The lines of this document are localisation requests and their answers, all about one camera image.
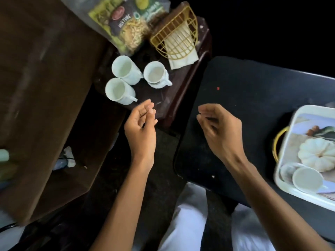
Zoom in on white printed tray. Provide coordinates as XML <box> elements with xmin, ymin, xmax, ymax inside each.
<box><xmin>272</xmin><ymin>105</ymin><xmax>335</xmax><ymax>212</ymax></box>

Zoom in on person's right hand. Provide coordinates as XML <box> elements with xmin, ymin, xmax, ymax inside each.
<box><xmin>196</xmin><ymin>103</ymin><xmax>248</xmax><ymax>169</ymax></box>

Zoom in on green snacks packet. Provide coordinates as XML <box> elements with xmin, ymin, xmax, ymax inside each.
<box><xmin>133</xmin><ymin>0</ymin><xmax>168</xmax><ymax>23</ymax></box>

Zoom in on white paper napkins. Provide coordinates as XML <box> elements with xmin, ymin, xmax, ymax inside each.
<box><xmin>164</xmin><ymin>22</ymin><xmax>199</xmax><ymax>70</ymax></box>

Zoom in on person's left forearm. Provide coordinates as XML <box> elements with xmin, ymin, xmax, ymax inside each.
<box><xmin>90</xmin><ymin>159</ymin><xmax>155</xmax><ymax>251</ymax></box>

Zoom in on yellow snacks packet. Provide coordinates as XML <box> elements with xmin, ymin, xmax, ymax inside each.
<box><xmin>88</xmin><ymin>0</ymin><xmax>124</xmax><ymax>49</ymax></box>

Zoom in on clear zip bag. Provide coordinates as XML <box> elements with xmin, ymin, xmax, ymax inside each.
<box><xmin>60</xmin><ymin>0</ymin><xmax>171</xmax><ymax>56</ymax></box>

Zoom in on dark maroon snacks packet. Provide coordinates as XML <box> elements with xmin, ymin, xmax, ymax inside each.
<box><xmin>109</xmin><ymin>5</ymin><xmax>151</xmax><ymax>53</ymax></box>

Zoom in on gold wire napkin holder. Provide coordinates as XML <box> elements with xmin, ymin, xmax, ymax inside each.
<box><xmin>150</xmin><ymin>1</ymin><xmax>199</xmax><ymax>60</ymax></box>

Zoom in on brown plastic stool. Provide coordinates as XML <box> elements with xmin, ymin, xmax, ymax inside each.
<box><xmin>93</xmin><ymin>15</ymin><xmax>213</xmax><ymax>131</ymax></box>

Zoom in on person's right forearm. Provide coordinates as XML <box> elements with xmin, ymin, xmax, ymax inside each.
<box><xmin>225</xmin><ymin>154</ymin><xmax>333</xmax><ymax>251</ymax></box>

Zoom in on person's white garment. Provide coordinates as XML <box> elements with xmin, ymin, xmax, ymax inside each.
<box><xmin>131</xmin><ymin>181</ymin><xmax>277</xmax><ymax>251</ymax></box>

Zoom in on person's left hand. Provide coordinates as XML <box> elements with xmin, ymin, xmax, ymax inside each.
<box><xmin>124</xmin><ymin>99</ymin><xmax>158</xmax><ymax>169</ymax></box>

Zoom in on white cup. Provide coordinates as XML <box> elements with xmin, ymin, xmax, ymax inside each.
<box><xmin>278</xmin><ymin>162</ymin><xmax>335</xmax><ymax>194</ymax></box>
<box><xmin>112</xmin><ymin>55</ymin><xmax>144</xmax><ymax>86</ymax></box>
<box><xmin>105</xmin><ymin>77</ymin><xmax>138</xmax><ymax>105</ymax></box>
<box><xmin>143</xmin><ymin>61</ymin><xmax>173</xmax><ymax>89</ymax></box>

